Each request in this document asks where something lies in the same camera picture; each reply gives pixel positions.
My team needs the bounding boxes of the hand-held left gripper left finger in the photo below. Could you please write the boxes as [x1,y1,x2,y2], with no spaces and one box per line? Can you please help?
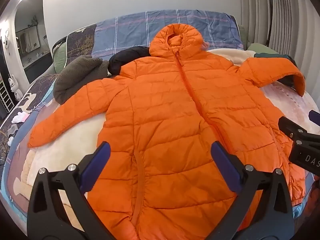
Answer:
[27,141,118,240]

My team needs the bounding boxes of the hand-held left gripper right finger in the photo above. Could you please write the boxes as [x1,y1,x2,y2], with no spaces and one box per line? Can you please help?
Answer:
[205,141,295,240]

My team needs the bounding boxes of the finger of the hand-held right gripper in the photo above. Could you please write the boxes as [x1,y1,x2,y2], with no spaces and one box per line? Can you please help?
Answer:
[278,116,320,141]
[308,110,320,126]

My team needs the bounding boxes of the orange hooded puffer jacket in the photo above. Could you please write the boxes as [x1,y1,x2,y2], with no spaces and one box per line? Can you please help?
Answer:
[27,24,307,240]

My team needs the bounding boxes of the cream fleece blanket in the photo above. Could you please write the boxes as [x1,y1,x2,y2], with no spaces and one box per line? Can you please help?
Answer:
[15,47,320,230]

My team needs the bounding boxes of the dark green garment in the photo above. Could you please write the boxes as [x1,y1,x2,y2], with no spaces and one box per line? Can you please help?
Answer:
[254,52,300,90]

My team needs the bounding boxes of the green pillow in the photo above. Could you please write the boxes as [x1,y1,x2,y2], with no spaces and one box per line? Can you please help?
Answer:
[52,41,68,73]
[246,42,279,55]

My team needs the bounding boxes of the brown fleece garment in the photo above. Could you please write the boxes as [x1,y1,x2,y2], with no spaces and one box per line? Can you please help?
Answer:
[54,54,110,105]

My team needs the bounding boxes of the white and pink socks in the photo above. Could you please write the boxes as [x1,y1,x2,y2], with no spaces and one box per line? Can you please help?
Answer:
[11,111,30,125]

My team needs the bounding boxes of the white pleated curtain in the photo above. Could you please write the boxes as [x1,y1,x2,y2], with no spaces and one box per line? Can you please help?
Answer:
[239,0,320,98]

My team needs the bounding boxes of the black puffer garment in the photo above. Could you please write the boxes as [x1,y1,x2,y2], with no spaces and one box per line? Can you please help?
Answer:
[109,45,151,75]

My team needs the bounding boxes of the white shelf rack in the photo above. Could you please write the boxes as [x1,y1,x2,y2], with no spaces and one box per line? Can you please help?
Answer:
[0,79,15,114]

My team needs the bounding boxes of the dark cabinet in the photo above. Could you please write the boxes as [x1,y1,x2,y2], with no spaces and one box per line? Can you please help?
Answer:
[21,51,55,83]

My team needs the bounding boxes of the white cat figurine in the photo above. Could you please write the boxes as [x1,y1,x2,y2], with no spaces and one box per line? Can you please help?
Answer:
[8,74,22,101]

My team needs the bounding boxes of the dark tree-patterned quilt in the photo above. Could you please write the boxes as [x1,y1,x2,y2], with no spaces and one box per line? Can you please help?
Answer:
[0,23,98,160]

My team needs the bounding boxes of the blue plaid pillow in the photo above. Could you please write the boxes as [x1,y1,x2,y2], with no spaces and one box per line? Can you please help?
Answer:
[91,9,244,58]

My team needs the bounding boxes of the wall mirror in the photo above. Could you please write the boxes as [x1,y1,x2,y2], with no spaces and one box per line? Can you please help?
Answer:
[19,26,42,55]

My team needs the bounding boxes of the white bear wall decoration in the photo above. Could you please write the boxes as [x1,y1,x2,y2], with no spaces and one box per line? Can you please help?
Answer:
[1,29,11,55]

